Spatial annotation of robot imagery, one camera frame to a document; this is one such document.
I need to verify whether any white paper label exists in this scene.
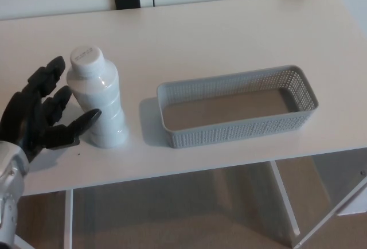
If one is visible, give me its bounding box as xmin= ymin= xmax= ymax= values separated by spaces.
xmin=337 ymin=186 xmax=367 ymax=217

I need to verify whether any white desk leg frame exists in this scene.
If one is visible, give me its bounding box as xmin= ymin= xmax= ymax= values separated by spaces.
xmin=268 ymin=157 xmax=367 ymax=249
xmin=13 ymin=189 xmax=74 ymax=249

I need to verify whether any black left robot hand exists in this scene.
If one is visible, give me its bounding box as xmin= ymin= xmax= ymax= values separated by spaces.
xmin=0 ymin=56 xmax=103 ymax=165

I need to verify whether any grey perforated plastic basket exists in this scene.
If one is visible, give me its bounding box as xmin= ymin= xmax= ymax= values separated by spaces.
xmin=157 ymin=64 xmax=319 ymax=149

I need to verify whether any white plastic bottle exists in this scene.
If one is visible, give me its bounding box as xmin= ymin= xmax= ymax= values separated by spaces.
xmin=66 ymin=45 xmax=129 ymax=149

